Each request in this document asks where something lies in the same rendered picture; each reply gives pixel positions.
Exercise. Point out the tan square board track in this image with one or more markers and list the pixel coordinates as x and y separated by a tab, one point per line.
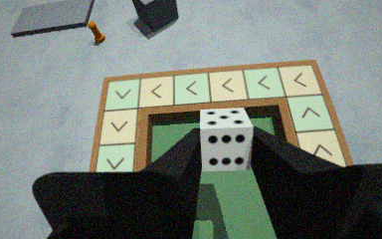
324	90

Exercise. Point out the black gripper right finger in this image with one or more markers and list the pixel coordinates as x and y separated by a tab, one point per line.
308	197

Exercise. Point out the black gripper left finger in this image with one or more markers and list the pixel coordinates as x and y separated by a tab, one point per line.
162	197

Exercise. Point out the white die with black pips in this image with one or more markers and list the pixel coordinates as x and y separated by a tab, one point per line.
226	139

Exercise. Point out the orange game pawn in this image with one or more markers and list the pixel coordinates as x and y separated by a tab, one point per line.
98	36

